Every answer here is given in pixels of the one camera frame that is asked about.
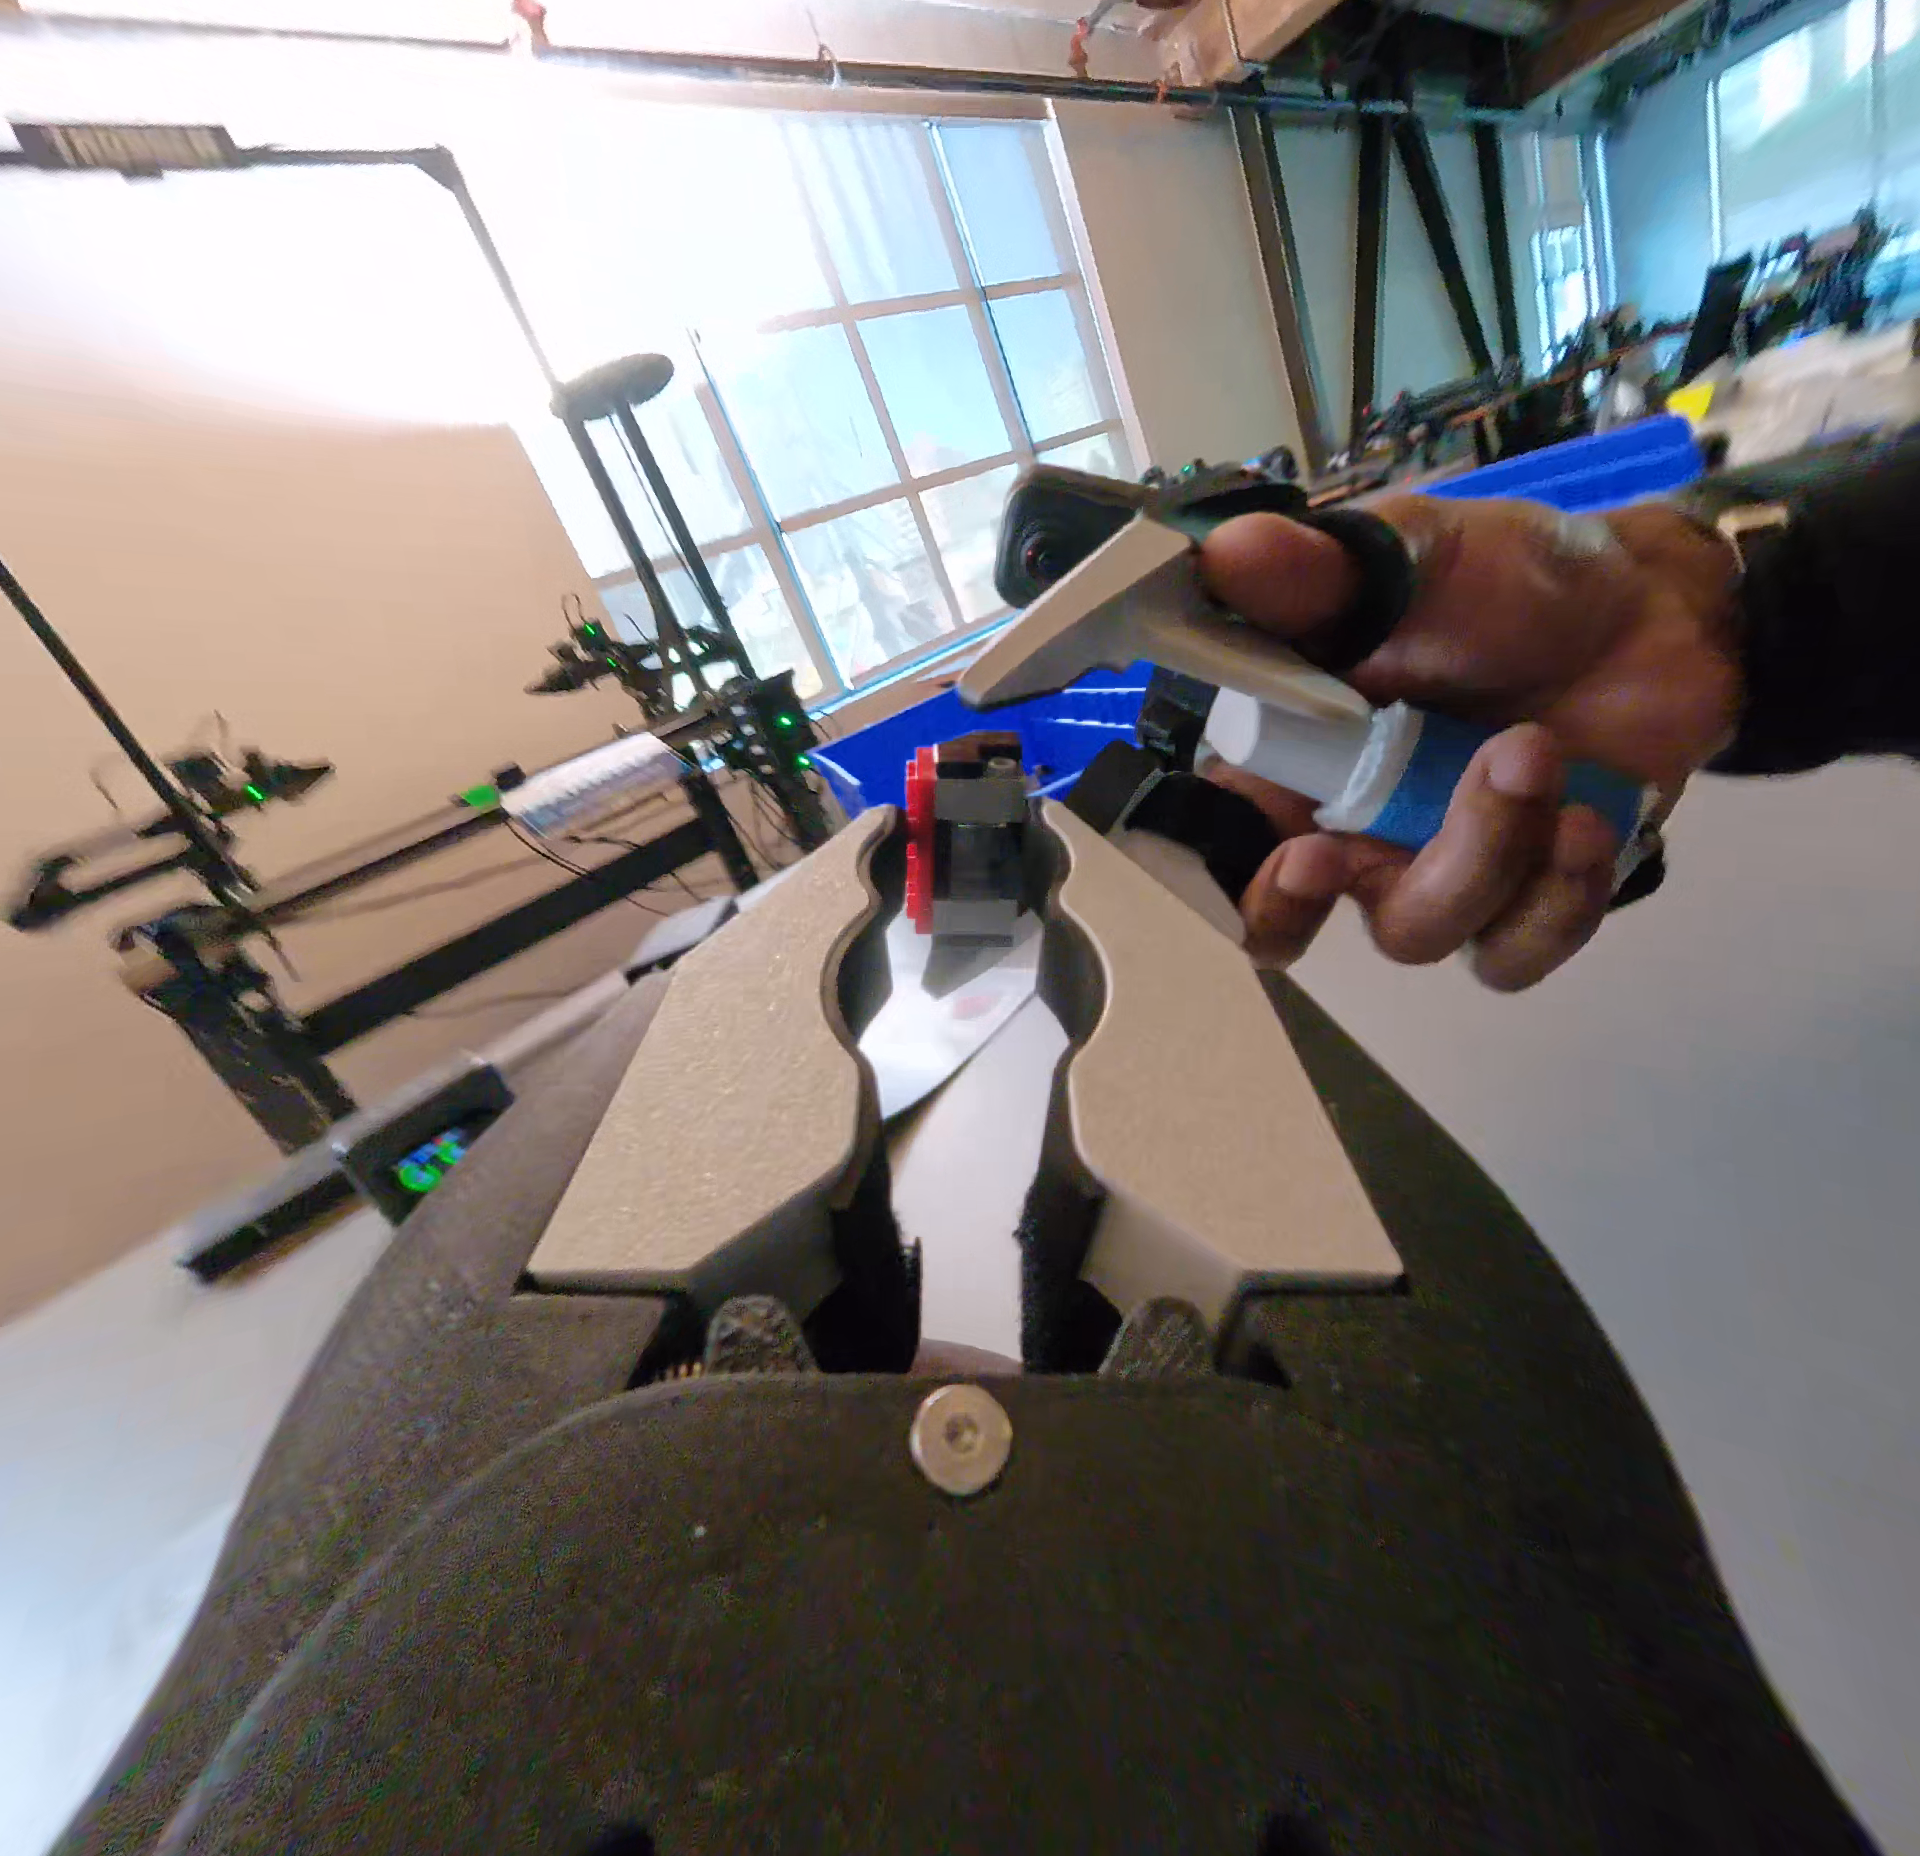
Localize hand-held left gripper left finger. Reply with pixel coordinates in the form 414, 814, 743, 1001
524, 805, 921, 1363

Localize distant tall windows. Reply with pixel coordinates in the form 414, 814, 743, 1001
1531, 0, 1920, 344

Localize person's right hand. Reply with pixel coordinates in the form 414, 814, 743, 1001
1197, 492, 1751, 993

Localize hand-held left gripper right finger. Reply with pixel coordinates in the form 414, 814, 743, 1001
1024, 798, 1412, 1369

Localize red and grey brick assembly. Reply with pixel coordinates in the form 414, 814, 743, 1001
903, 734, 1037, 941

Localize light blue instruction booklet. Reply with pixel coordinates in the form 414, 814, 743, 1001
864, 918, 1047, 1126

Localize large grid window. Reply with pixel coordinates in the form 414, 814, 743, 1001
571, 116, 1144, 703

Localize equipment rack with green lights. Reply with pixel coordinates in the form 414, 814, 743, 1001
0, 550, 842, 1155

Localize grey desk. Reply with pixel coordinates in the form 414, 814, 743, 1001
0, 776, 1920, 1856

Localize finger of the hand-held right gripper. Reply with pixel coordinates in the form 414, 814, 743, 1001
1068, 744, 1250, 950
956, 513, 1250, 712

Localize black flat dock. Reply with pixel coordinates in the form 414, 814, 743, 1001
179, 1136, 398, 1282

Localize blue printed sign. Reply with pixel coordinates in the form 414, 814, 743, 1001
498, 737, 688, 842

